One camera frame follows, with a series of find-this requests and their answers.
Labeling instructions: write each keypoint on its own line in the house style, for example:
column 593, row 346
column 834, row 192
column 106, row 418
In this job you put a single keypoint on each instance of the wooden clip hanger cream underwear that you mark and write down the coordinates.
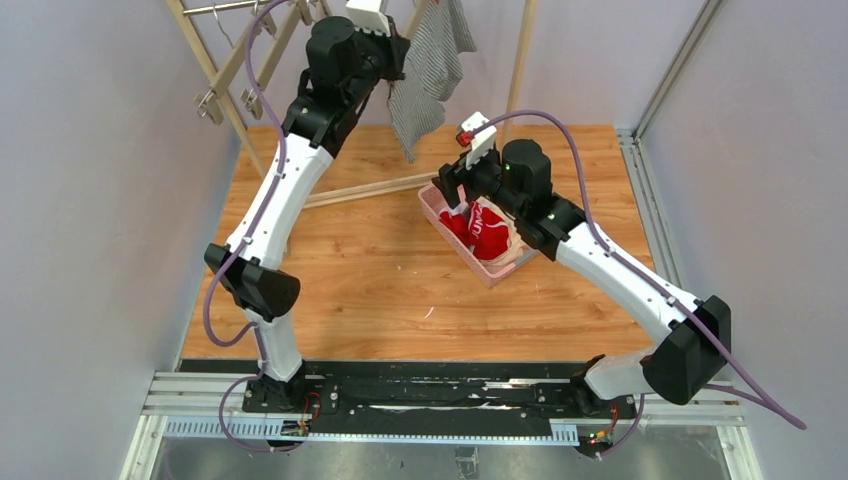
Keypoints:
column 298, row 13

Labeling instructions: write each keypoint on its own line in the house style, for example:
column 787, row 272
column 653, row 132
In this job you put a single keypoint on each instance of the wooden clip hanger striped underwear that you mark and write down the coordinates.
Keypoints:
column 419, row 9

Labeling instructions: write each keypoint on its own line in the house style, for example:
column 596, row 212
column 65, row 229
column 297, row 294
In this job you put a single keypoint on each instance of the empty wooden clip hanger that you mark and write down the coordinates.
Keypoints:
column 208, row 103

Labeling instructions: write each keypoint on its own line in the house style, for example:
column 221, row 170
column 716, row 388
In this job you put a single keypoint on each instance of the grey striped underwear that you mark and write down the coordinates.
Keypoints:
column 433, row 71

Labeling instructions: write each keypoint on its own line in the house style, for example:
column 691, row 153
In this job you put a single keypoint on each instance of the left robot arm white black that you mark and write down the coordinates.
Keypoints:
column 346, row 59

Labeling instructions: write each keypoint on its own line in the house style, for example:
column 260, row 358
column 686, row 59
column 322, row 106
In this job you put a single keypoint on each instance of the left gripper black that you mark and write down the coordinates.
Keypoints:
column 395, row 51

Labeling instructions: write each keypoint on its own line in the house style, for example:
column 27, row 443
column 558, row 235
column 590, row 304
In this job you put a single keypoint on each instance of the wooden clothes rack frame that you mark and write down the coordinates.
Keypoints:
column 183, row 18

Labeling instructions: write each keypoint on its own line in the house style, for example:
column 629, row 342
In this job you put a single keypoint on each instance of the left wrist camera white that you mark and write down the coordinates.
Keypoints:
column 368, row 14

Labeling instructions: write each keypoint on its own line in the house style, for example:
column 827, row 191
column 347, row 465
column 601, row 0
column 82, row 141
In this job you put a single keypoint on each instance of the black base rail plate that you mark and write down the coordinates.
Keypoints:
column 418, row 402

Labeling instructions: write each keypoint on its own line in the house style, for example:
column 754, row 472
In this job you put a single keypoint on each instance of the wooden clip hanger red underwear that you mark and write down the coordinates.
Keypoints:
column 321, row 9

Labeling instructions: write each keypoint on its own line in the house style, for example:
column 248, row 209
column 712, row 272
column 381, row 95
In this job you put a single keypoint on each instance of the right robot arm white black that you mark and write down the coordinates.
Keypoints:
column 689, row 334

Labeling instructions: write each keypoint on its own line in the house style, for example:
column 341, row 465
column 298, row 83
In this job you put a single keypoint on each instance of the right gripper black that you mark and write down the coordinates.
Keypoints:
column 452, row 178

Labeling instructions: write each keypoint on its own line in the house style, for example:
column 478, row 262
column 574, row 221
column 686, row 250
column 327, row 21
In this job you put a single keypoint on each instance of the pink plastic basket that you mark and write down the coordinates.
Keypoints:
column 432, row 203

